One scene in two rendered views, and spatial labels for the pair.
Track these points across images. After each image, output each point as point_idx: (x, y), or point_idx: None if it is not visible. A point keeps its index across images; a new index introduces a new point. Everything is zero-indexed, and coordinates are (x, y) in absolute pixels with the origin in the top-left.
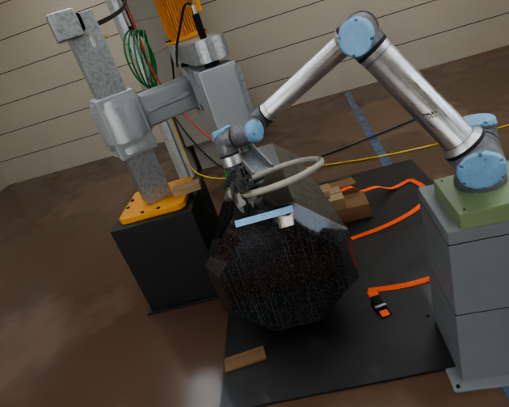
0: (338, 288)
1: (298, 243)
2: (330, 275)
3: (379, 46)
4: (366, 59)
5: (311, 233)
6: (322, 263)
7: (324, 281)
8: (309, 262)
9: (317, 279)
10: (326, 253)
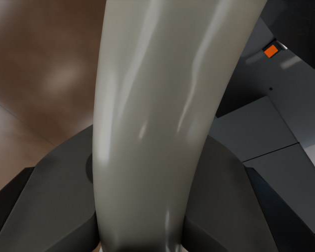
0: (270, 27)
1: (301, 11)
2: (277, 28)
3: None
4: None
5: None
6: (286, 29)
7: (269, 15)
8: (281, 11)
9: (267, 7)
10: (300, 45)
